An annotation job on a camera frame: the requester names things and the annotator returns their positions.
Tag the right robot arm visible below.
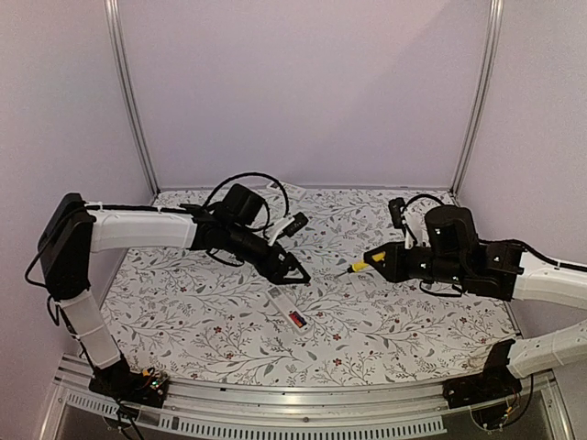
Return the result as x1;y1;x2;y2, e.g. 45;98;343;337
363;205;586;400

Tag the white air conditioner remote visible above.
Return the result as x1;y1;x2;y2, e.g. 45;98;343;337
267;287;310;335

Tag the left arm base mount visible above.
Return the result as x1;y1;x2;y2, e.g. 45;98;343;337
89;357;170;408

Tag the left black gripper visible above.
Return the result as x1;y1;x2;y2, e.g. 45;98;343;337
225;223;312;285

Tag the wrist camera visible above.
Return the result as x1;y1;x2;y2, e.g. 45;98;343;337
283;212;308;237
388;197;405;229

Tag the yellow handled screwdriver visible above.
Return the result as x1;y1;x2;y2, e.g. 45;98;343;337
338;252;385;277

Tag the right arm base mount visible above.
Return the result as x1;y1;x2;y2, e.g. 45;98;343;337
442;339;522;431

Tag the left aluminium frame post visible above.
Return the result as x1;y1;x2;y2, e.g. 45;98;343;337
104;0;161;195

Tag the front aluminium rail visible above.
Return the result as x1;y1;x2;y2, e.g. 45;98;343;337
39;356;576;439

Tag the red black battery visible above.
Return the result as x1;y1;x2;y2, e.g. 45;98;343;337
289;311;307;329

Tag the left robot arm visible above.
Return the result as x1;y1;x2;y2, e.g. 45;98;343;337
29;183;310;398

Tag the right camera cable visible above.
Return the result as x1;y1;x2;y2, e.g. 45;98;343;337
403;193;446;216

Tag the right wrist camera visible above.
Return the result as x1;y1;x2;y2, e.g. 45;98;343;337
388;197;405;229

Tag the camera cable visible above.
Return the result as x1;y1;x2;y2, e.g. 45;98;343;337
403;193;446;216
204;171;291;221

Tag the left camera cable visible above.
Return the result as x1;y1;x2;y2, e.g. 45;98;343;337
204;171;291;221

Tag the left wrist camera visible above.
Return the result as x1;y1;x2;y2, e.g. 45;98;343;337
283;212;308;237

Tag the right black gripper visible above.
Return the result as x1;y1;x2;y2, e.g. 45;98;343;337
365;240;467;286

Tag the white battery cover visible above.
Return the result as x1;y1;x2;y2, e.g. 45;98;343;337
349;273;373;297

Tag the floral patterned table mat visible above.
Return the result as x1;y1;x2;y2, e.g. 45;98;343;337
101;189;516;387

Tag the aluminium frame post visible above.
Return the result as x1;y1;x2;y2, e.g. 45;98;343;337
449;0;504;199
104;0;161;195

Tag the right aluminium frame post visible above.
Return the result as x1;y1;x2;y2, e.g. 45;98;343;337
449;0;504;199

